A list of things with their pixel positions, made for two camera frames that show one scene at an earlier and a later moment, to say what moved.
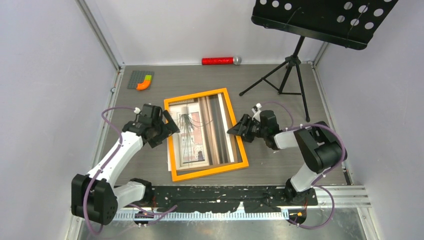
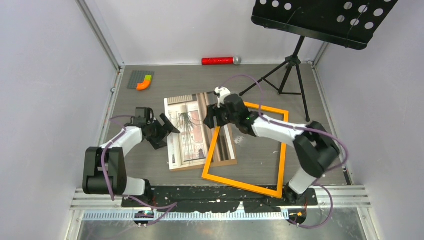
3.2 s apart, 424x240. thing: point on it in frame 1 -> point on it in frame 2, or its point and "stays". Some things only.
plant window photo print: x=206 y=137 stays
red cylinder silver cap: x=236 y=60 stays
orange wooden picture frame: x=238 y=166 -> x=278 y=193
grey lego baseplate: x=138 y=77 stays
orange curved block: x=143 y=85 stays
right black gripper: x=247 y=121 -> x=213 y=111
